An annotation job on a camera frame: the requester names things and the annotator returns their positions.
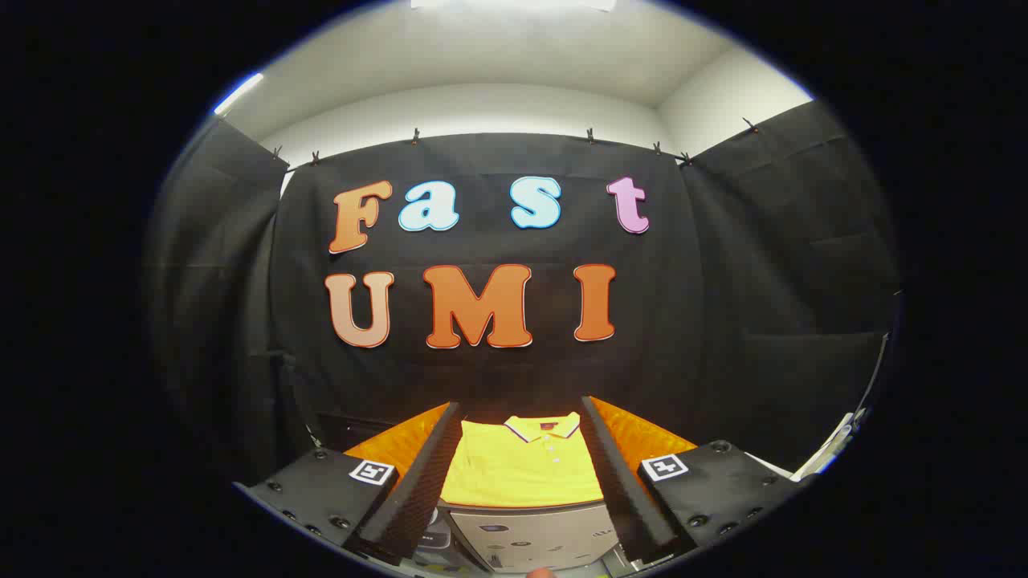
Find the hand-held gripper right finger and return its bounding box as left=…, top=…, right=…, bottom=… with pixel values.
left=580, top=395, right=808, bottom=567

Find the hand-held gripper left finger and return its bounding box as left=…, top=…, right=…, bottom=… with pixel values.
left=233, top=400, right=467, bottom=567

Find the yellow polo shirt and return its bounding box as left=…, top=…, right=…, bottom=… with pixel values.
left=440, top=412, right=605, bottom=508

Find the white panel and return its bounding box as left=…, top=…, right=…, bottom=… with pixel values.
left=791, top=411, right=854, bottom=482

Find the row of small black clips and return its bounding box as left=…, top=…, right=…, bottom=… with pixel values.
left=271, top=119, right=760, bottom=165

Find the ceiling light strip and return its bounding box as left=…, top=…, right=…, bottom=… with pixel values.
left=213, top=72, right=265, bottom=117

